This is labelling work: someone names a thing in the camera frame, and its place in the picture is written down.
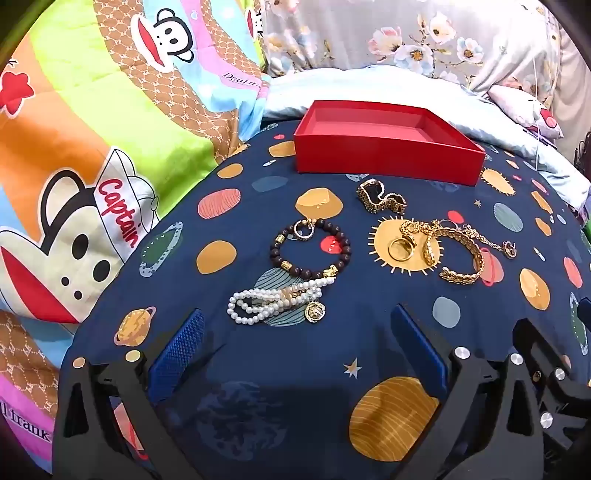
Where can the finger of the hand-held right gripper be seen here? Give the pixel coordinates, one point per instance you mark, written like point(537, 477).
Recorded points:
point(561, 397)

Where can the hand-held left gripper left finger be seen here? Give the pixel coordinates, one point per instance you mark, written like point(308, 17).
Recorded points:
point(178, 355)

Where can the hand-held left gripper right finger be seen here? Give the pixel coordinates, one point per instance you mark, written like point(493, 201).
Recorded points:
point(418, 350)

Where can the red cardboard box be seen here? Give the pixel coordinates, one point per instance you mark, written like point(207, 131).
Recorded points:
point(383, 157)

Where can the navy planet printed blanket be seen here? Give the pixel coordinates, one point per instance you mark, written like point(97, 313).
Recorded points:
point(240, 194)

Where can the cartoon monkey printed blanket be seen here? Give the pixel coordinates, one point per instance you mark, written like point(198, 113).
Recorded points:
point(92, 115)

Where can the pink printed pillow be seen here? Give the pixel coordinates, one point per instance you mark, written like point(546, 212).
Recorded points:
point(521, 106)

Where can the light blue quilt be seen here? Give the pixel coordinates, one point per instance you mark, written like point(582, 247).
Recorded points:
point(286, 92)

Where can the grey floral bedsheet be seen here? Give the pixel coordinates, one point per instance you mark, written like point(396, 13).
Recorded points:
point(346, 32)

